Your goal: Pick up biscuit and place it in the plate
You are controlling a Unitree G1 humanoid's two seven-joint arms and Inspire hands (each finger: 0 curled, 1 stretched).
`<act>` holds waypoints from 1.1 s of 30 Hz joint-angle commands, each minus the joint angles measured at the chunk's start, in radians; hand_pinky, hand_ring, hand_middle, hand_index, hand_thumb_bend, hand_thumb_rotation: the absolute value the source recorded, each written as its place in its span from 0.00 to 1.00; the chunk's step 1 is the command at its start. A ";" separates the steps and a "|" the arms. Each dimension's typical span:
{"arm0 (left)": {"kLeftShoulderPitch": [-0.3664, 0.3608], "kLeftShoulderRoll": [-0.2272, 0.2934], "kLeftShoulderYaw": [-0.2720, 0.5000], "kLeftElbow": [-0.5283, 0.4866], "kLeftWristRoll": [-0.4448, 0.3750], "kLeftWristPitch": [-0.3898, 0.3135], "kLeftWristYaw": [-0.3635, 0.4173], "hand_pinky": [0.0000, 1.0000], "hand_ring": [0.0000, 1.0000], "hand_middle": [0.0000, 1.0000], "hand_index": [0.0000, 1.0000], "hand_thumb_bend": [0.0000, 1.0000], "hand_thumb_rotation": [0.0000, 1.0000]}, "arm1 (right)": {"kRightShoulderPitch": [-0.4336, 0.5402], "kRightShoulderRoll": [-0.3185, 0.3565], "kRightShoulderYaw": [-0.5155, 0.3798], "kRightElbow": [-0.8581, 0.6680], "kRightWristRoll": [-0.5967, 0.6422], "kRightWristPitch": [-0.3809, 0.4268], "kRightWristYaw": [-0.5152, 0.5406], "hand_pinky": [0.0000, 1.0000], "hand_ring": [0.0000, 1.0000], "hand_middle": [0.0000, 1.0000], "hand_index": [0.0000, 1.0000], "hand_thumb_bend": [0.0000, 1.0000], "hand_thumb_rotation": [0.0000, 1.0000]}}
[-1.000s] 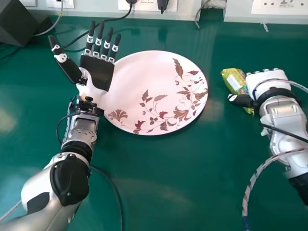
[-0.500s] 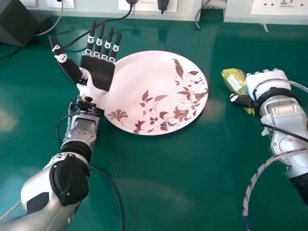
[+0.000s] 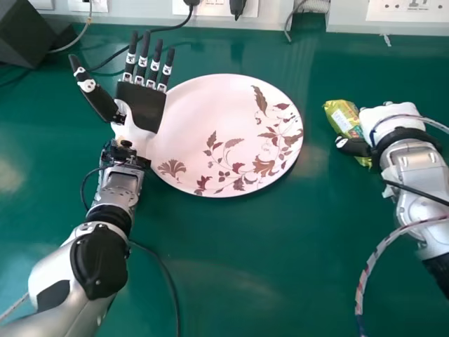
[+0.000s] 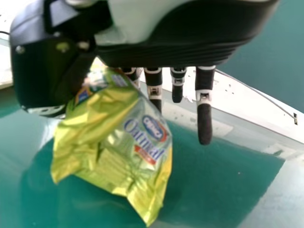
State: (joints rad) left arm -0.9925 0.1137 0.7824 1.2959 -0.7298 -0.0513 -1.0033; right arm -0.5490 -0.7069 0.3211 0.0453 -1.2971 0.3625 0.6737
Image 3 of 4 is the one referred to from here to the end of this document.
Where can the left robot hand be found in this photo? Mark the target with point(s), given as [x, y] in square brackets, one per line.
[142, 105]

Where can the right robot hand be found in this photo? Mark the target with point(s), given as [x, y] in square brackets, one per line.
[389, 117]

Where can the yellow-green biscuit packet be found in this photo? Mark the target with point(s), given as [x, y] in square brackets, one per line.
[342, 116]

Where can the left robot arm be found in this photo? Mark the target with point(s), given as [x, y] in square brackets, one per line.
[105, 196]

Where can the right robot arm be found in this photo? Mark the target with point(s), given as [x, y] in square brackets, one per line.
[414, 168]

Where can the plate with brown leaf pattern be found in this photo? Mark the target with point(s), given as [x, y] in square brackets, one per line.
[217, 116]

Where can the white socket strip with switches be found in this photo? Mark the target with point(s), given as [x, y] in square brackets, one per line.
[214, 7]

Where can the black power adapter block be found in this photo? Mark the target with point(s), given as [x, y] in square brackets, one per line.
[238, 7]

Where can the black box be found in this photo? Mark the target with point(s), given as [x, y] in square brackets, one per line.
[21, 35]

